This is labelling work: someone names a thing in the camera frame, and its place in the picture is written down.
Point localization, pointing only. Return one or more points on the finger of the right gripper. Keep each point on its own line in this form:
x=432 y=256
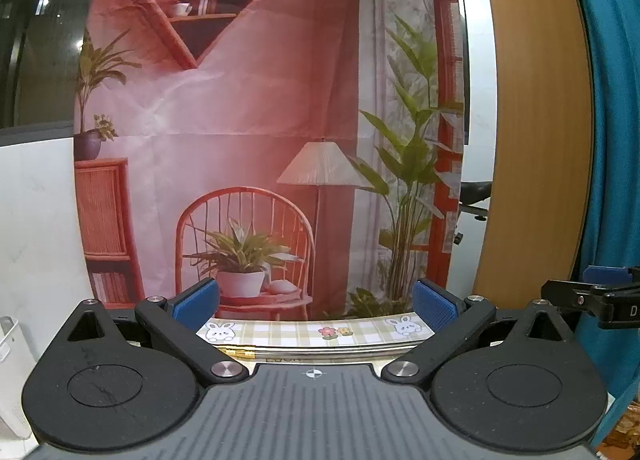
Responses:
x=610 y=275

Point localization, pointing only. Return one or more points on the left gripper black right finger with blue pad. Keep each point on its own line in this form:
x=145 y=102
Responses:
x=457 y=324

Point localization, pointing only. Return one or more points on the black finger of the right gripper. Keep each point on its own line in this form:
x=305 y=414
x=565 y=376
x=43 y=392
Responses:
x=573 y=295

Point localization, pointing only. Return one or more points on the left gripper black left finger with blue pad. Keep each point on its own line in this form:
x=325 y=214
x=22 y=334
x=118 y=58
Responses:
x=173 y=324

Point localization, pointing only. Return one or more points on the wooden board panel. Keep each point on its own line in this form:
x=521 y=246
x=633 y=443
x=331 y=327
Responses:
x=543 y=150

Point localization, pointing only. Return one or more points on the black office chair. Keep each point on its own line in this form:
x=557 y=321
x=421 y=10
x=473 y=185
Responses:
x=472 y=193

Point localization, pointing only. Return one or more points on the white plastic basket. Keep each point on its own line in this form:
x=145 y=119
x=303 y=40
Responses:
x=16 y=363

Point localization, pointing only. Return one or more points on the printed room backdrop cloth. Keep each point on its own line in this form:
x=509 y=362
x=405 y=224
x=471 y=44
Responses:
x=305 y=154

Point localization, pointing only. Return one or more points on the teal curtain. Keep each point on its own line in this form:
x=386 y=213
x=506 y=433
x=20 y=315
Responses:
x=611 y=233

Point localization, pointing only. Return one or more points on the silver sword with gold handle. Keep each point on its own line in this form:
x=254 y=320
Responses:
x=328 y=354

